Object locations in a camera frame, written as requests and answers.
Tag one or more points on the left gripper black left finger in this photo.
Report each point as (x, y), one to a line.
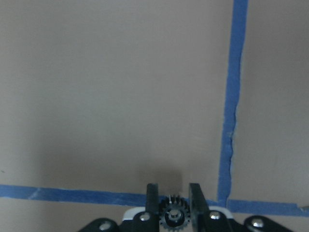
(152, 199)

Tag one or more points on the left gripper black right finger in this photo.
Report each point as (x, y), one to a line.
(198, 204)

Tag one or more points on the small black bearing gear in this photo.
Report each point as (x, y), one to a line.
(174, 213)

